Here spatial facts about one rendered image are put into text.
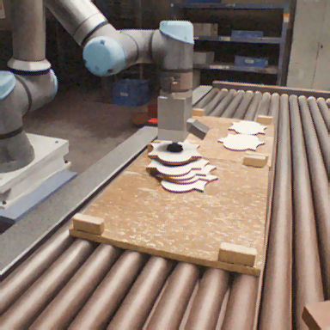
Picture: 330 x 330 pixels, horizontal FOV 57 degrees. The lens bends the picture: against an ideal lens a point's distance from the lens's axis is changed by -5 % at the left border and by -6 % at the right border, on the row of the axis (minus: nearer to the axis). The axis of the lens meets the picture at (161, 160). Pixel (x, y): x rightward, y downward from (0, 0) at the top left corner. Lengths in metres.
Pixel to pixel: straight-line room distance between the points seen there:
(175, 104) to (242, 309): 0.45
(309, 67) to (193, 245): 5.03
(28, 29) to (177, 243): 0.64
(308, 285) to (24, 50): 0.83
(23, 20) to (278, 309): 0.83
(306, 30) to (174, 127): 4.79
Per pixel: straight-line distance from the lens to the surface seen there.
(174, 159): 0.75
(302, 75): 5.49
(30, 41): 0.91
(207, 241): 0.58
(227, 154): 0.93
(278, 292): 0.53
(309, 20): 5.44
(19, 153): 0.88
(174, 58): 0.72
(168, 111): 0.74
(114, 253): 0.59
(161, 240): 0.57
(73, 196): 0.77
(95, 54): 0.63
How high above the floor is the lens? 1.29
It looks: 24 degrees down
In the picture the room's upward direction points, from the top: straight up
